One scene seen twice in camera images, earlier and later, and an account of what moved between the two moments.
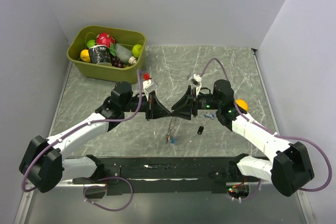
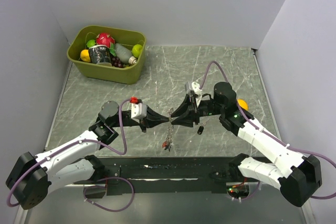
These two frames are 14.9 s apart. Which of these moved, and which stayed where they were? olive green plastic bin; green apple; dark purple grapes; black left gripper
Moved: black left gripper
Stayed: dark purple grapes; green apple; olive green plastic bin
